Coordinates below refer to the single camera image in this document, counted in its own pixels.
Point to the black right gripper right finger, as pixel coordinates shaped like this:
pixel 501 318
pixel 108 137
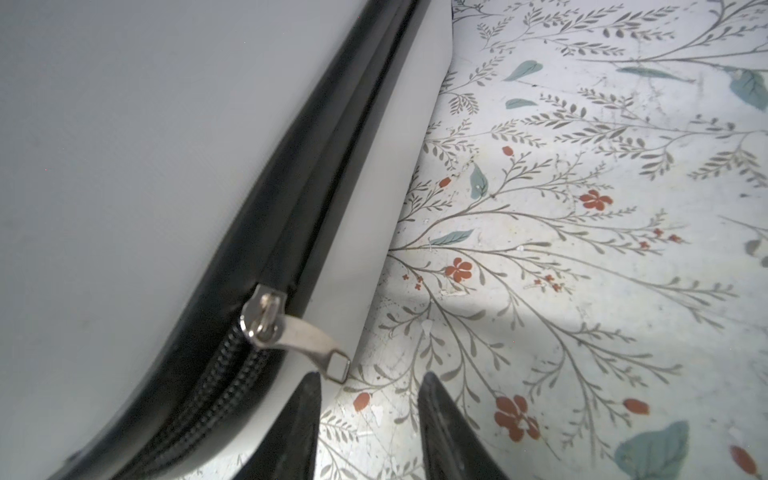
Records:
pixel 450 448

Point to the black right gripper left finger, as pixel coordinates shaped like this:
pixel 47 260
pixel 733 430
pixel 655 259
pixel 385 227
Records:
pixel 288 451

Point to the white hard-shell suitcase black lining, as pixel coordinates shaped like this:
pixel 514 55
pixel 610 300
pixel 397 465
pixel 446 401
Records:
pixel 195 196

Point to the floral table mat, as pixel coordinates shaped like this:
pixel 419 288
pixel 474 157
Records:
pixel 581 257

